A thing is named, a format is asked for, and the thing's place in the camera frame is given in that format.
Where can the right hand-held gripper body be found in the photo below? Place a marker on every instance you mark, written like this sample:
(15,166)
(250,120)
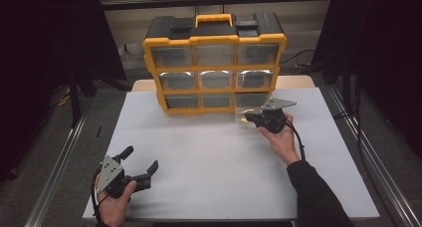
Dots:
(273,120)

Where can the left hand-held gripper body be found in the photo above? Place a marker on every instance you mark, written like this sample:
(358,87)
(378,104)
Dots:
(110,174)

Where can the small yellow earplug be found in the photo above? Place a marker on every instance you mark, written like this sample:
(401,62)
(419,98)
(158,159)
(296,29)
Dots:
(244,119)

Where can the clear plastic organizer drawer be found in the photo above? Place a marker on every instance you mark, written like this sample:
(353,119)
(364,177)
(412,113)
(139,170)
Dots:
(247,104)

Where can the yellow black organizer cabinet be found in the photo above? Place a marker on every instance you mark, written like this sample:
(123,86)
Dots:
(212,29)

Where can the person's right hand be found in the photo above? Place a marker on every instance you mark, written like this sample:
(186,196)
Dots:
(283,144)

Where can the person's left hand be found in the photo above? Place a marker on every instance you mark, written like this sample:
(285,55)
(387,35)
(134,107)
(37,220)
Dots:
(114,210)

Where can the small black floor object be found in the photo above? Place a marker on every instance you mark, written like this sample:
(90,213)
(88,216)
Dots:
(98,131)

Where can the grid of clear drawers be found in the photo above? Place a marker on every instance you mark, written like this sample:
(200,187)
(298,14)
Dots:
(215,79)

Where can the white table cover sheet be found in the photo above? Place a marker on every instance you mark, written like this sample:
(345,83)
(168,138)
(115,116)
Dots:
(199,187)

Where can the black metal stand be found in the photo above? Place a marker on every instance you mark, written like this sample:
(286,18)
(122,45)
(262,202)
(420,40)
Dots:
(74,101)

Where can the dark curtain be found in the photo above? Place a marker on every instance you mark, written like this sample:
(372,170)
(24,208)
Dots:
(381,54)
(40,54)

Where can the aluminium frame rail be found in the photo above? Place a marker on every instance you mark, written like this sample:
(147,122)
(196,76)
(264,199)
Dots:
(59,167)
(375,154)

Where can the black horizontal frame bar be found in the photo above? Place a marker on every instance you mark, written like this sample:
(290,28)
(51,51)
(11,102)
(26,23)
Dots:
(166,3)

